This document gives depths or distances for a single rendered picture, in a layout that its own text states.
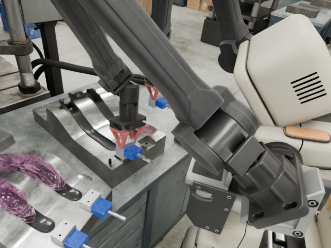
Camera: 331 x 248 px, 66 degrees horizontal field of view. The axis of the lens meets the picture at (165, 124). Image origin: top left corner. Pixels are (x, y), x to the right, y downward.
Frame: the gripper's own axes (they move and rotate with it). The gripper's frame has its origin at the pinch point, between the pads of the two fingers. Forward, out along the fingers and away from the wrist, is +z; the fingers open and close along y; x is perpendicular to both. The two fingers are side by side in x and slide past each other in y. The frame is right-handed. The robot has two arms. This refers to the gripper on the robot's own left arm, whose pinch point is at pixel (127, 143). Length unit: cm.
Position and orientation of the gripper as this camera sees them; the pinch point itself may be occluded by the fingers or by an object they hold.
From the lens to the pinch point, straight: 82.2
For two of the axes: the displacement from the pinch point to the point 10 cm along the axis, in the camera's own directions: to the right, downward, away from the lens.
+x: 7.8, 3.3, -5.4
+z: -1.0, 9.1, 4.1
